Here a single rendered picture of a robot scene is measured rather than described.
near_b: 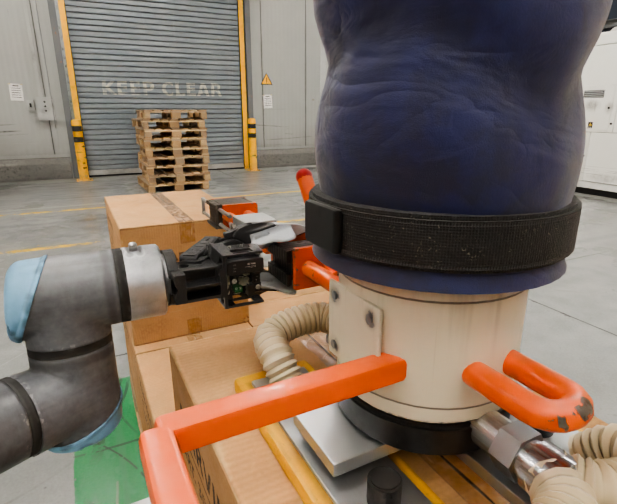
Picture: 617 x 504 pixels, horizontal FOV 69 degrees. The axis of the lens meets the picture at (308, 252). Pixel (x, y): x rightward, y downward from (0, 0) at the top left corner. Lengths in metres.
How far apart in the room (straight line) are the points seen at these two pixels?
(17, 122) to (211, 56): 3.98
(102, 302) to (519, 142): 0.44
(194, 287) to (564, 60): 0.42
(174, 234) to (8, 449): 1.04
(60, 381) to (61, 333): 0.05
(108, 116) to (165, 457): 10.02
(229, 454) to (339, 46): 0.39
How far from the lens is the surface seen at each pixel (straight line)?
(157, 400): 1.33
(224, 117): 10.66
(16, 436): 0.56
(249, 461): 0.49
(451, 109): 0.31
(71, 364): 0.57
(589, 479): 0.40
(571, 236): 0.38
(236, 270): 0.57
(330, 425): 0.45
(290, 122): 11.32
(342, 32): 0.36
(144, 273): 0.55
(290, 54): 11.40
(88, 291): 0.55
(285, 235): 0.61
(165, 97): 10.39
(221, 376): 0.62
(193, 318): 1.61
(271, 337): 0.54
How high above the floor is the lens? 1.28
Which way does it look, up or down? 17 degrees down
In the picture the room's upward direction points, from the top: straight up
